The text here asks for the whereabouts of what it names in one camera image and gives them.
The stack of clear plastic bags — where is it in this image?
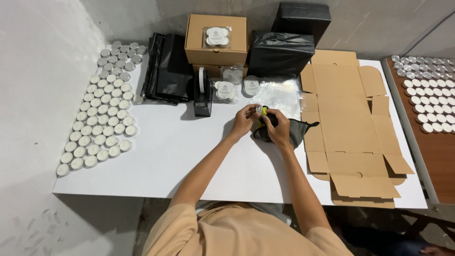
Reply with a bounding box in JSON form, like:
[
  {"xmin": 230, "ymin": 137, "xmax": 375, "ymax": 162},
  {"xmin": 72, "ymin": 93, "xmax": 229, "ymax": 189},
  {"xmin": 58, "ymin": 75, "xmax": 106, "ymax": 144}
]
[{"xmin": 249, "ymin": 78, "xmax": 303, "ymax": 121}]

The clear packet of tealights with label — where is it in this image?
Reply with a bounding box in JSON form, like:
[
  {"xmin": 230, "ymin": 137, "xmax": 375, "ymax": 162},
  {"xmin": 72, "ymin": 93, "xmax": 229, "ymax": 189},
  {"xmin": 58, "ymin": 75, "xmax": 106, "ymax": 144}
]
[
  {"xmin": 202, "ymin": 26, "xmax": 232, "ymax": 49},
  {"xmin": 212, "ymin": 79, "xmax": 239, "ymax": 104}
]

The person's left hand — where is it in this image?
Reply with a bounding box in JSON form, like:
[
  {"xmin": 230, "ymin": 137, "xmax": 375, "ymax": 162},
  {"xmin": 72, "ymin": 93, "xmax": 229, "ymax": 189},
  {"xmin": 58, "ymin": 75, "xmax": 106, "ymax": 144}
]
[{"xmin": 229, "ymin": 104, "xmax": 261, "ymax": 139}]

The brown cardboard box under packets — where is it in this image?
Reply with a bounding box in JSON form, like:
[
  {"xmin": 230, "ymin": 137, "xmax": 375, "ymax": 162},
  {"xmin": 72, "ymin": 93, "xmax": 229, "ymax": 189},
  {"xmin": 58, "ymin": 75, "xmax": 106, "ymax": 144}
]
[{"xmin": 192, "ymin": 64, "xmax": 249, "ymax": 79}]

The closed brown cardboard box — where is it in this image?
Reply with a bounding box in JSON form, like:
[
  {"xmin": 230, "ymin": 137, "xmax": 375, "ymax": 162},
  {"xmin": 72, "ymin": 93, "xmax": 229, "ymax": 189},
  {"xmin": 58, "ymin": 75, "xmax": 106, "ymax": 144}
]
[{"xmin": 184, "ymin": 14, "xmax": 248, "ymax": 66}]

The black tape dispenser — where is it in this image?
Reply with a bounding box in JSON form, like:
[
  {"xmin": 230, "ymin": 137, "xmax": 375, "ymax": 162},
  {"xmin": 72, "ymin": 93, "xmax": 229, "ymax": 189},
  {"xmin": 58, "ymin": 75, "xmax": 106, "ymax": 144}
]
[{"xmin": 193, "ymin": 67, "xmax": 213, "ymax": 117}]

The group of white tealight candles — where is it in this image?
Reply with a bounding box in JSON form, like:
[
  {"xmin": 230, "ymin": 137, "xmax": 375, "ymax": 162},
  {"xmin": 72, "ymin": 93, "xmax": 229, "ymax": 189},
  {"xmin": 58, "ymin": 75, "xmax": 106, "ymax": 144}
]
[{"xmin": 56, "ymin": 74, "xmax": 138, "ymax": 177}]

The black wrapped parcel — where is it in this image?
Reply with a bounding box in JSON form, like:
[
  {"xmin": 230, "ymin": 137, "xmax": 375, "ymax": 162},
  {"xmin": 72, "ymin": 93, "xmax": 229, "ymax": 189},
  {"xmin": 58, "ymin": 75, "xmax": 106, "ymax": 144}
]
[
  {"xmin": 272, "ymin": 2, "xmax": 332, "ymax": 47},
  {"xmin": 247, "ymin": 30, "xmax": 316, "ymax": 79}
]

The group of empty silver tealight cups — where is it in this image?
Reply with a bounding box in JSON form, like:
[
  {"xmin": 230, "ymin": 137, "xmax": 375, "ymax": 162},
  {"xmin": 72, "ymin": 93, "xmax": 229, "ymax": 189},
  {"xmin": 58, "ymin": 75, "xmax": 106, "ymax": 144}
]
[{"xmin": 97, "ymin": 41, "xmax": 148, "ymax": 82}]

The person's beige shirt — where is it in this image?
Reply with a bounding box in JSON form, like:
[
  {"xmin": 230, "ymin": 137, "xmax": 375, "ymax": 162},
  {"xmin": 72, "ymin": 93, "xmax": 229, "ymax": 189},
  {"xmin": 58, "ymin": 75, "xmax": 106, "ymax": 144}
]
[{"xmin": 142, "ymin": 201, "xmax": 355, "ymax": 256}]

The grey cloth with yellow trim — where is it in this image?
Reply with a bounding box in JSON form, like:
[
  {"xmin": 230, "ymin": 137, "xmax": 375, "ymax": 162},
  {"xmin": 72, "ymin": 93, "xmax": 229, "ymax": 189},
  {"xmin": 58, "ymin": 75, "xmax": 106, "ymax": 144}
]
[{"xmin": 252, "ymin": 106, "xmax": 320, "ymax": 150}]

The person's right hand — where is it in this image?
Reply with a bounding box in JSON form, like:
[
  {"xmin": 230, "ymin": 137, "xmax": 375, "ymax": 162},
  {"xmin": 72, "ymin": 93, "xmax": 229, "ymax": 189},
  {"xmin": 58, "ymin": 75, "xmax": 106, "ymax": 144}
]
[{"xmin": 261, "ymin": 108, "xmax": 291, "ymax": 147}]

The pile of black plastic bags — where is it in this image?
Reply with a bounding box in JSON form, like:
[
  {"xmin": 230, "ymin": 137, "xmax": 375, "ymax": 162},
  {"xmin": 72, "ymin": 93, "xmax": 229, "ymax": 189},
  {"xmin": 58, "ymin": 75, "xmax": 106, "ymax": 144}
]
[{"xmin": 140, "ymin": 33, "xmax": 195, "ymax": 105}]

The stack of flat brown cardboard boxes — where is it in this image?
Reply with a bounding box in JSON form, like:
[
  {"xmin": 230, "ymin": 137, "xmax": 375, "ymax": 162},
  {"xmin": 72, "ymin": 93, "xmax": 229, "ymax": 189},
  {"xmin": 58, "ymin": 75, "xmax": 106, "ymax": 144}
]
[{"xmin": 300, "ymin": 49, "xmax": 415, "ymax": 209}]

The brown wooden table with tealights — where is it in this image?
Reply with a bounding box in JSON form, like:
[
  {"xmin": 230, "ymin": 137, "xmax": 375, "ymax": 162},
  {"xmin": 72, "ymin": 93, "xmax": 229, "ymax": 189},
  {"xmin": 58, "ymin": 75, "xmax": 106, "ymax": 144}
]
[{"xmin": 382, "ymin": 55, "xmax": 455, "ymax": 205}]

